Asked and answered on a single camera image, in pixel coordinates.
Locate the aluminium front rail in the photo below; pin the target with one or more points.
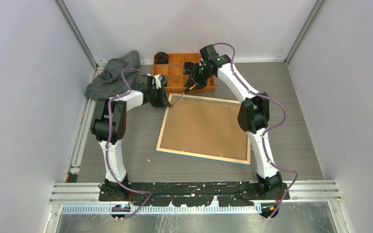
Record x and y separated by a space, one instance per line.
83 198

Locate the aluminium rail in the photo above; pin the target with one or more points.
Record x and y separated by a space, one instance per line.
83 198
76 155

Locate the aluminium left rail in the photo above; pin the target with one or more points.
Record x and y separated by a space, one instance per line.
76 155

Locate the blue picture frame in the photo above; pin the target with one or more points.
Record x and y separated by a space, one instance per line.
204 127

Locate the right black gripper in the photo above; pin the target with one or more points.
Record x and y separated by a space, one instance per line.
194 78

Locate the grey checked cloth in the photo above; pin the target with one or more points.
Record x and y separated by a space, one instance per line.
118 75

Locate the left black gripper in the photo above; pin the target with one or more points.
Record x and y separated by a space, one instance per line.
163 102

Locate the black yellow screwdriver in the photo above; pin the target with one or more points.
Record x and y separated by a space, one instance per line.
183 93

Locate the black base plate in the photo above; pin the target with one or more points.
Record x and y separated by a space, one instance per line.
190 194

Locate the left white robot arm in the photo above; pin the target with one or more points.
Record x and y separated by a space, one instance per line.
109 126

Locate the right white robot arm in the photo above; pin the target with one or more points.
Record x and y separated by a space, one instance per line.
253 115

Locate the green black tape roll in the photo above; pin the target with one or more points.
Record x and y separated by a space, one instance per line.
163 80

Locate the black tape roll top left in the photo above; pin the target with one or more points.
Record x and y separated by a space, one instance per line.
161 58

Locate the black tape roll centre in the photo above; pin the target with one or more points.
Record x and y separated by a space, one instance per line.
188 67

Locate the orange compartment tray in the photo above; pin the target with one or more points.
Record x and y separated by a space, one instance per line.
174 70

